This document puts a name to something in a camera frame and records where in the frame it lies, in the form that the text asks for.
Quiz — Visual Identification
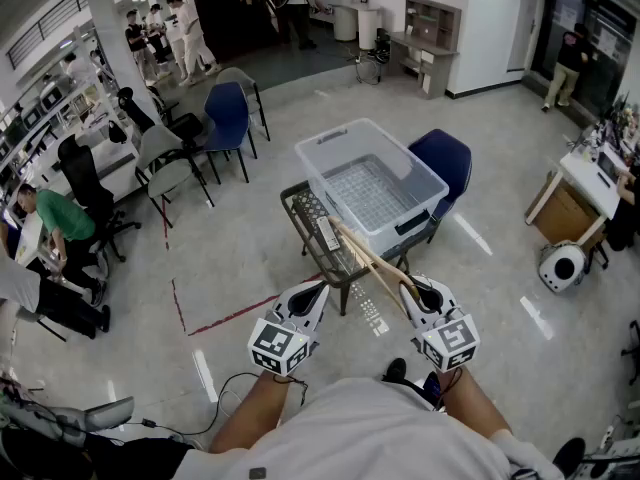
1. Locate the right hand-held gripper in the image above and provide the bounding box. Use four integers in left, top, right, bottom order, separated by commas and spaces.
398, 276, 481, 373

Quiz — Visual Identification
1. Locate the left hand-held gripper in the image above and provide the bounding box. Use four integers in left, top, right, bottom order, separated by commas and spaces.
247, 280, 331, 377

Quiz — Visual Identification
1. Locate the wooden clothes hanger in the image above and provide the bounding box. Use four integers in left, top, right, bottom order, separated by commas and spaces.
328, 216, 426, 317

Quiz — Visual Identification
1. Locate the clear plastic storage bin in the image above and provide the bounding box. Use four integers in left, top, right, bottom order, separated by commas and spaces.
294, 117, 450, 259

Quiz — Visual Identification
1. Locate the person's left forearm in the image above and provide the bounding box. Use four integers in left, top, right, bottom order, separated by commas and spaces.
208, 370, 291, 454

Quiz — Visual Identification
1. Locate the person's right forearm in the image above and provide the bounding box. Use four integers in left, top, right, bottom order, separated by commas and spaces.
442, 365, 514, 442

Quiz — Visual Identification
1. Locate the brown cardboard box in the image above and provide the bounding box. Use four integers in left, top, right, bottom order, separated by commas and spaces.
532, 185, 601, 244

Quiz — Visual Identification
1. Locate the person's black left shoe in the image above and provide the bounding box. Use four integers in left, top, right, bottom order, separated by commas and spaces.
382, 357, 409, 384

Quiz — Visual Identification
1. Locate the person's black shoe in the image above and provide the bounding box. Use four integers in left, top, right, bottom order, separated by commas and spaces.
382, 357, 409, 384
552, 436, 586, 479

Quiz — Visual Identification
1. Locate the grey remote control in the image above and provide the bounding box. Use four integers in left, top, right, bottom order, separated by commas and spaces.
316, 215, 342, 253

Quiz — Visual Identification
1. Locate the small black electronic module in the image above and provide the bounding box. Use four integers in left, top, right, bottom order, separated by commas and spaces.
422, 372, 444, 404

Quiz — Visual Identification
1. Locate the black mesh side table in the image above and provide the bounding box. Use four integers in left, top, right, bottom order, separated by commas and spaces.
279, 180, 441, 317

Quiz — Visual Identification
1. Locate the white pet carrier backpack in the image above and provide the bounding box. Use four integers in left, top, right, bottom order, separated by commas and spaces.
538, 240, 587, 294

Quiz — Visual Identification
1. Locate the person's white shirt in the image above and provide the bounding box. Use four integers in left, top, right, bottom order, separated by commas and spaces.
172, 377, 566, 480

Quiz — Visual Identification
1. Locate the dark blue padded chair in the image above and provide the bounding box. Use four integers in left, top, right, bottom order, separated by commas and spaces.
407, 128, 473, 244

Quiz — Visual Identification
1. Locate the white wooden-framed desk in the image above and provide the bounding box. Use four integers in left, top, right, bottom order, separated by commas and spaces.
524, 142, 640, 249

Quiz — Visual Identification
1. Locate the person's black right shoe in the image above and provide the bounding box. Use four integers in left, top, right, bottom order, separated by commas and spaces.
552, 436, 586, 479

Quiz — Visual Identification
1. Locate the blue plastic chair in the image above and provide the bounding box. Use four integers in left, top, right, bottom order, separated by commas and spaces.
202, 81, 259, 185

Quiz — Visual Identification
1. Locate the black chair base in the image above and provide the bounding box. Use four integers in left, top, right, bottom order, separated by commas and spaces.
619, 320, 640, 387

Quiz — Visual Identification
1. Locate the grey office chair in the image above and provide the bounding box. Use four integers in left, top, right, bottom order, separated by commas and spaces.
0, 395, 136, 449

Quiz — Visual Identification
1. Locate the white machine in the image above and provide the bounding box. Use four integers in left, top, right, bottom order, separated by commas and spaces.
574, 437, 640, 480

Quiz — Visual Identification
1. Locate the wooden shelf desk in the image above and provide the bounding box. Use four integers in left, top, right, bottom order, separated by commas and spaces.
387, 0, 462, 100

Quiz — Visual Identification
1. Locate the black office chair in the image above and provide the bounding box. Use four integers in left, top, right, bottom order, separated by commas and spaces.
117, 86, 204, 144
57, 134, 142, 263

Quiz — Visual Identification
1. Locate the white shelf with appliances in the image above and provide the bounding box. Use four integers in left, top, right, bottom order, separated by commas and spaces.
0, 27, 141, 204

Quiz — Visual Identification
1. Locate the black floor cable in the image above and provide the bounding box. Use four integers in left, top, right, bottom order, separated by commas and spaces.
124, 371, 261, 437

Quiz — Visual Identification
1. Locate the grey chair black frame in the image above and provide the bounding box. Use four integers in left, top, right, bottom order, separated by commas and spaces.
134, 124, 216, 229
215, 66, 271, 142

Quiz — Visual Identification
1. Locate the white round pedestal table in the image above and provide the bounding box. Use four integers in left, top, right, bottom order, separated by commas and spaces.
332, 2, 384, 52

